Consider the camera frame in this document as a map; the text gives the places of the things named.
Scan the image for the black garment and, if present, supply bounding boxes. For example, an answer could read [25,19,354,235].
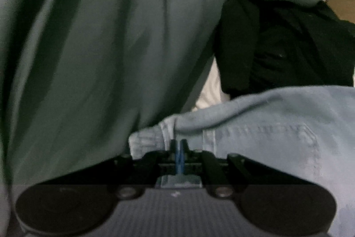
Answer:
[213,0,355,99]

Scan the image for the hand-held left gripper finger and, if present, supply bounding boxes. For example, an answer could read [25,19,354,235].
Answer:
[181,140,317,199]
[36,140,179,199]

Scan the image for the cream bear print blanket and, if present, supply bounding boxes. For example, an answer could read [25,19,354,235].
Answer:
[191,59,231,112]

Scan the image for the blue denim pants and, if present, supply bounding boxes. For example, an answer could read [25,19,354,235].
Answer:
[128,86,355,237]

